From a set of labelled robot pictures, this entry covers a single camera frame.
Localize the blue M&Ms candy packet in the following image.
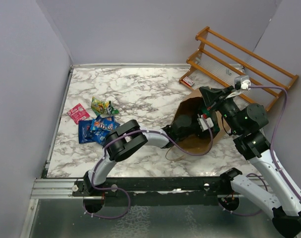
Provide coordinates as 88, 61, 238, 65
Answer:
90, 116, 116, 131

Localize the purple cable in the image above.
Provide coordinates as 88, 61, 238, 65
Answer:
222, 85, 301, 216
82, 119, 214, 219

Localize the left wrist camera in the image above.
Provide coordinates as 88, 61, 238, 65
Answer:
197, 114, 214, 131

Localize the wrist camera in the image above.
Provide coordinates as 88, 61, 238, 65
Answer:
226, 75, 251, 98
197, 114, 214, 131

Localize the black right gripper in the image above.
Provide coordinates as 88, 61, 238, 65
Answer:
199, 85, 243, 134

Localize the yellow green candy packet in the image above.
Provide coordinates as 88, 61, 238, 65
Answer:
91, 97, 119, 116

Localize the blue salt vinegar chips bag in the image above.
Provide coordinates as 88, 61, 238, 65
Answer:
91, 122, 120, 145

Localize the red snack packet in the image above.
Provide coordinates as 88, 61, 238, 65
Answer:
67, 103, 90, 124

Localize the brown paper bag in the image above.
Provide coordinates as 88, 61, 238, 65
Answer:
163, 89, 230, 155

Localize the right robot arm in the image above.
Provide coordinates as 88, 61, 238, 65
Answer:
199, 86, 301, 238

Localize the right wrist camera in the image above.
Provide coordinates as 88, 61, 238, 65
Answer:
226, 75, 251, 98

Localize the blue Burts chips bag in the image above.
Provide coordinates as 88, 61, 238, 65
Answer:
78, 120, 95, 144

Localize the wooden two-tier rack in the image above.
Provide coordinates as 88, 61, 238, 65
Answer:
179, 26, 299, 111

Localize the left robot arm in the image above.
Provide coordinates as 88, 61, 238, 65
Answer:
83, 115, 209, 196

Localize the small red white box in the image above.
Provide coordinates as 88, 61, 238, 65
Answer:
182, 76, 194, 87

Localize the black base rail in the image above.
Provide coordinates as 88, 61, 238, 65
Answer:
72, 174, 236, 206

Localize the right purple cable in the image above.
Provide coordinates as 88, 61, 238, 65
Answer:
222, 85, 301, 216

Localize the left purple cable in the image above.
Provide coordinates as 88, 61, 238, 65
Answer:
82, 119, 214, 219

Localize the green snack packet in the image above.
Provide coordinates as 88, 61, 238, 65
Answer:
200, 106, 220, 133

